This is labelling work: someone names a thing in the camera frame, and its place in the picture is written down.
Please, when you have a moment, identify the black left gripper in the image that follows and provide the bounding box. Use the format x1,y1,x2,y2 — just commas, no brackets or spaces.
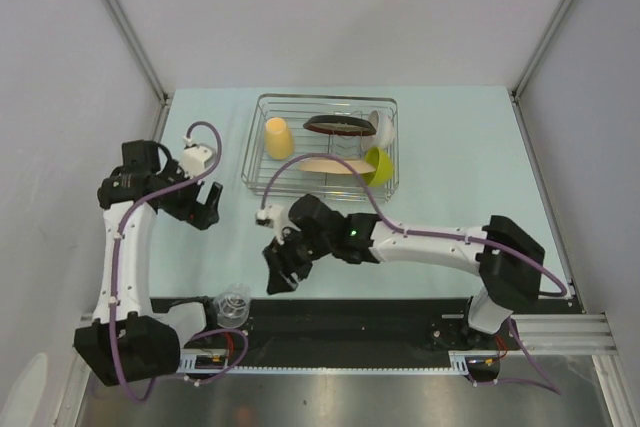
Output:
158,158,222,229

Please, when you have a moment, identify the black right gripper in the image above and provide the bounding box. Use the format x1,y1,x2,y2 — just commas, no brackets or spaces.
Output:
263,224,334,295

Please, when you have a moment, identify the clear glass cup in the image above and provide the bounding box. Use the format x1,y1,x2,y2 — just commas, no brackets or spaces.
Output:
214,283,251,329

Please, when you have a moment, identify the yellow mug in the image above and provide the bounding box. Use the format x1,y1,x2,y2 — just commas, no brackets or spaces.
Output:
264,117,295,160

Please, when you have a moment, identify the beige bird pattern plate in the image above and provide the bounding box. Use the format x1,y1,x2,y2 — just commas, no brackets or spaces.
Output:
298,157,376,175

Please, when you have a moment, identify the chrome wire dish rack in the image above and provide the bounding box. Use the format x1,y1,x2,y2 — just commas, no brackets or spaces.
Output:
241,93,398,201

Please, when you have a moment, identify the lime green bowl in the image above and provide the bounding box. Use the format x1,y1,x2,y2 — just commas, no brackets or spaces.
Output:
363,147,394,187

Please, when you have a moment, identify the red rimmed beige plate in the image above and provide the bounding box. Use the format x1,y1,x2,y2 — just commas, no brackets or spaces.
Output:
303,115,377,137

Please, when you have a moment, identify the white bowl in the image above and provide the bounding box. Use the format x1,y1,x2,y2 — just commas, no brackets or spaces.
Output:
369,111,395,149

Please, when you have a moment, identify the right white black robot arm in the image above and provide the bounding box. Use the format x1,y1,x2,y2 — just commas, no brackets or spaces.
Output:
255,194,545,348

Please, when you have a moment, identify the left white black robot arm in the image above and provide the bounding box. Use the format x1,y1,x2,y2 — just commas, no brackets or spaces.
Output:
74,139,223,386

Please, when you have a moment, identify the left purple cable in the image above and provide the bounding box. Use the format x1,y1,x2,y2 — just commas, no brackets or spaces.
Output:
107,121,250,402

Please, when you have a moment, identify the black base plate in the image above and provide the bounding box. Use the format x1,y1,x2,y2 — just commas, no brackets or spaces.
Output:
149,298,586,382

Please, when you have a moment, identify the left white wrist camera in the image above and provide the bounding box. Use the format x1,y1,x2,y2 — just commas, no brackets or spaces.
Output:
179,137,218,178

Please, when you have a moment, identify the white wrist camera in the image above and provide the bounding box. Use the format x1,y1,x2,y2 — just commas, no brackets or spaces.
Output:
255,204,296,245
179,137,218,178

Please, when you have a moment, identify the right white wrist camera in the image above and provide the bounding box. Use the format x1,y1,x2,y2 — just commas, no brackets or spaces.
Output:
255,204,296,245

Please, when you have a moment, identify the white slotted cable duct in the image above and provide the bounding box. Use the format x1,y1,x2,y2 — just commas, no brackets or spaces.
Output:
176,352,498,377

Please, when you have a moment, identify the left aluminium corner post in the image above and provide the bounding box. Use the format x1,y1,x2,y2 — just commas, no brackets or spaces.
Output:
73,0,171,107

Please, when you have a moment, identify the aluminium corner post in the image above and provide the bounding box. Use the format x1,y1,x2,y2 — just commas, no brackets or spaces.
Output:
73,0,171,107
510,0,604,98

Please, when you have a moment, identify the aluminium front rail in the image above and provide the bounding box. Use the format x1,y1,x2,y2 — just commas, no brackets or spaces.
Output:
70,312,617,354

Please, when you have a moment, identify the right aluminium corner post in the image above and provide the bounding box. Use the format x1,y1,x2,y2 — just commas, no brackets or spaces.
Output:
510,0,604,98

